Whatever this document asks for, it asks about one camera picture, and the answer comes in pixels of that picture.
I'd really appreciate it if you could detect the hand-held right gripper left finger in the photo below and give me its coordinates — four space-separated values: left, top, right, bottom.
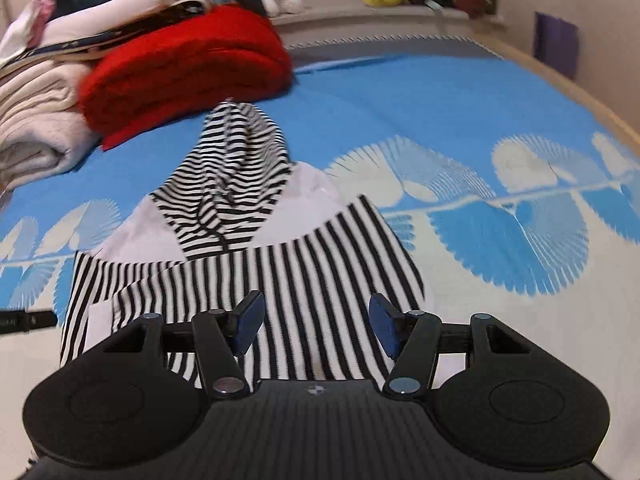
103 290 267 401

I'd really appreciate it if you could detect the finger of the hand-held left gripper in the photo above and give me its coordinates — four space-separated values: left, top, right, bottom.
0 311 59 334

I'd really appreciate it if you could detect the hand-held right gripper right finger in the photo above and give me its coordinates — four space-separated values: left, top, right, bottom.
368 294 530 401

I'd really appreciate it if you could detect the black white striped hooded top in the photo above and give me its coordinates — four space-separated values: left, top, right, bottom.
60 102 427 382

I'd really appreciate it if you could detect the blue leaf print bedsheet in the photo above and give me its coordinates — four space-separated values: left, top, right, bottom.
0 35 640 480

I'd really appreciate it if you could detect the cream folded blanket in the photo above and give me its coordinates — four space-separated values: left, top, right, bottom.
0 62 98 190

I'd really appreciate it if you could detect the red folded sweater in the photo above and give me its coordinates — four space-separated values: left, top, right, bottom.
77 4 295 152

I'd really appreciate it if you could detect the pink cloth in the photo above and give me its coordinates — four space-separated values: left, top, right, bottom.
25 0 57 36

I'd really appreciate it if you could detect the white folded garment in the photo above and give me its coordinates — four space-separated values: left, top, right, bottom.
0 0 211 68

